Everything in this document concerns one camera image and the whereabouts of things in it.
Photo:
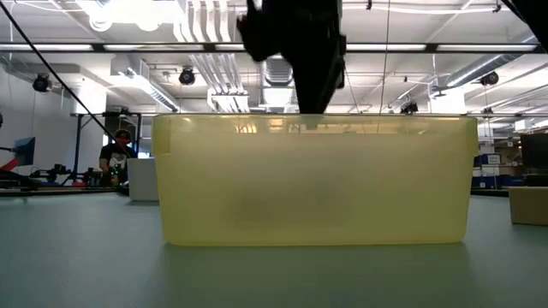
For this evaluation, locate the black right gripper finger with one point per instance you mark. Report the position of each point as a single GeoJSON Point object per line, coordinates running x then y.
{"type": "Point", "coordinates": [330, 85]}
{"type": "Point", "coordinates": [308, 90]}

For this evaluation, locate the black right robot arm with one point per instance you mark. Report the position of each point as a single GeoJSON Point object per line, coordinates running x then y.
{"type": "Point", "coordinates": [535, 13]}

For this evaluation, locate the black round ceiling fixture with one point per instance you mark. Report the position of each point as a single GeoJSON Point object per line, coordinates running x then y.
{"type": "Point", "coordinates": [489, 78]}
{"type": "Point", "coordinates": [187, 77]}
{"type": "Point", "coordinates": [409, 108]}
{"type": "Point", "coordinates": [41, 83]}

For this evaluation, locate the translucent yellow plastic bin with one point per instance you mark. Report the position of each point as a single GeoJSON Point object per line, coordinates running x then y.
{"type": "Point", "coordinates": [312, 184]}

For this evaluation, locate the long ceiling light bar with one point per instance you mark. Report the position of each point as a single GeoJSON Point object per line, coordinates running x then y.
{"type": "Point", "coordinates": [150, 47]}

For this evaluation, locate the white plastic bin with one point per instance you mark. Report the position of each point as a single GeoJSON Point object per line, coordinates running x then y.
{"type": "Point", "coordinates": [143, 179]}

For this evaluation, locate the person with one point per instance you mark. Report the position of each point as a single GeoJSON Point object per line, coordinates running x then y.
{"type": "Point", "coordinates": [113, 160]}

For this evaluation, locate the black monitor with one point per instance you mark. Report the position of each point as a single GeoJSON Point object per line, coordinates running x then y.
{"type": "Point", "coordinates": [535, 154]}

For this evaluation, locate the small wooden block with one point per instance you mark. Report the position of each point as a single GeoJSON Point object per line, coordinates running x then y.
{"type": "Point", "coordinates": [528, 205]}

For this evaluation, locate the black background robot rig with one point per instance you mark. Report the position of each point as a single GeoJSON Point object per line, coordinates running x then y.
{"type": "Point", "coordinates": [55, 174]}

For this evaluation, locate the green table mat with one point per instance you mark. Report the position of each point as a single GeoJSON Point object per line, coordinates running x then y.
{"type": "Point", "coordinates": [85, 265]}

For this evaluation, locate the blue-screen monitor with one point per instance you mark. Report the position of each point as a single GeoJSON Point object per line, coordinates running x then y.
{"type": "Point", "coordinates": [25, 150]}

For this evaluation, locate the ribbed silver air duct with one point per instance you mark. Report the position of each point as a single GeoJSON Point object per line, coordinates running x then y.
{"type": "Point", "coordinates": [278, 72]}

